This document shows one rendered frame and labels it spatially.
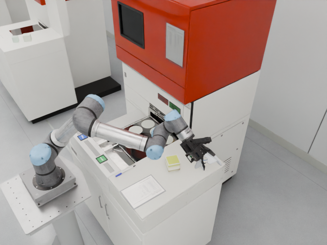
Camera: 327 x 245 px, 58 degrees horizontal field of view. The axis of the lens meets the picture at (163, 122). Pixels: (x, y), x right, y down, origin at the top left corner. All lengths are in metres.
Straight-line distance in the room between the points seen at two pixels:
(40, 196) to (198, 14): 1.32
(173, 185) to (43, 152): 0.75
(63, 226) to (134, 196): 0.71
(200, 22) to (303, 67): 1.65
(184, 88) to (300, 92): 1.65
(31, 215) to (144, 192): 0.66
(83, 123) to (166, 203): 0.61
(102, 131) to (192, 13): 0.73
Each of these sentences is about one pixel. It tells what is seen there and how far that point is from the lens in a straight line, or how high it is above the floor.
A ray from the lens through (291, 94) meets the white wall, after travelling 3.26.
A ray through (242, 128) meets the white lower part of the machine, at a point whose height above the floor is 0.70.
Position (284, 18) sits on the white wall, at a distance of 3.10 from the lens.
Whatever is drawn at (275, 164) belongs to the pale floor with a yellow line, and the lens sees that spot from 3.36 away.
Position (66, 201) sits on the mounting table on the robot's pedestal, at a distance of 1.91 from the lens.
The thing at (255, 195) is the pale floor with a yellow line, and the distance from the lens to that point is 3.01.
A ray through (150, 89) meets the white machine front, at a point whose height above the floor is 1.10.
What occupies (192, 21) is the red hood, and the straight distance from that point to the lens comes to 1.61.
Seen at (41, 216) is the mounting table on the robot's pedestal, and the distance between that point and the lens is 1.89.
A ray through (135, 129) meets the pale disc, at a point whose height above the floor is 0.90.
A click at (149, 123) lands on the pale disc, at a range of 2.21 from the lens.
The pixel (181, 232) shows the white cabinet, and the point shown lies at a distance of 2.04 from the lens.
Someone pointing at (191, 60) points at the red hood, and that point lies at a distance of 1.70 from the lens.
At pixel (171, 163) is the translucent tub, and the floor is 1.03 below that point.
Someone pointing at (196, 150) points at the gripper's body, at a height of 1.29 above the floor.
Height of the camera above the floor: 2.29
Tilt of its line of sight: 39 degrees down
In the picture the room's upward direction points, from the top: straight up
